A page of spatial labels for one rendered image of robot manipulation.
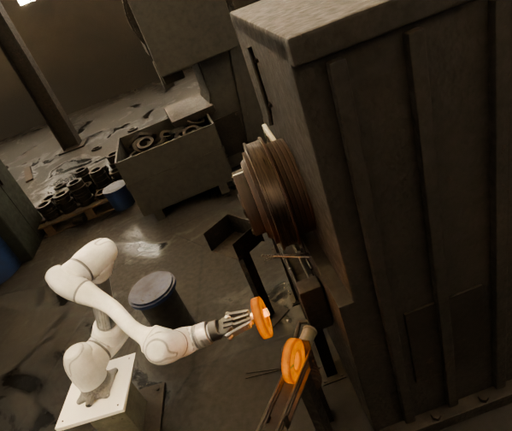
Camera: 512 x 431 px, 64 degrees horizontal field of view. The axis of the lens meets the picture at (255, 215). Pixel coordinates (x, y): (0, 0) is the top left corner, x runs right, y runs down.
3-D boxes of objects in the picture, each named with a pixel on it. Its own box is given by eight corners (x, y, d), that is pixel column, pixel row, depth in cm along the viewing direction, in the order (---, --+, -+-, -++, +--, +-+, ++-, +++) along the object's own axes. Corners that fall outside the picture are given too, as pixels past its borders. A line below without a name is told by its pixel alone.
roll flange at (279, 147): (298, 203, 201) (271, 115, 176) (332, 257, 161) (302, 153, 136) (279, 210, 201) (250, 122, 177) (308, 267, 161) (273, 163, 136)
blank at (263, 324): (257, 288, 157) (249, 291, 158) (259, 314, 143) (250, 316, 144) (271, 317, 164) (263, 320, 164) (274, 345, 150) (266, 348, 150)
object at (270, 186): (279, 210, 201) (250, 122, 177) (308, 267, 161) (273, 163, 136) (267, 215, 201) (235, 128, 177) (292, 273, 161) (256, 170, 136)
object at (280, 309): (262, 296, 284) (227, 213, 247) (291, 309, 266) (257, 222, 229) (243, 316, 274) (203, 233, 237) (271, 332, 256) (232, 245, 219)
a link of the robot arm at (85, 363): (72, 389, 210) (49, 361, 200) (96, 361, 223) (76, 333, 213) (92, 396, 202) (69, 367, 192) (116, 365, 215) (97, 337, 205)
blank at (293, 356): (306, 374, 154) (297, 373, 156) (304, 333, 154) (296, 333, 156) (291, 391, 141) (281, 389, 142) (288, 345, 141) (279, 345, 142)
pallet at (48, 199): (138, 174, 556) (124, 144, 534) (140, 197, 488) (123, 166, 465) (55, 209, 548) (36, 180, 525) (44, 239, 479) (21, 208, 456)
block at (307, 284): (330, 312, 181) (317, 273, 168) (336, 325, 174) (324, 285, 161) (307, 321, 181) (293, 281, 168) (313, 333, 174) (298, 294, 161)
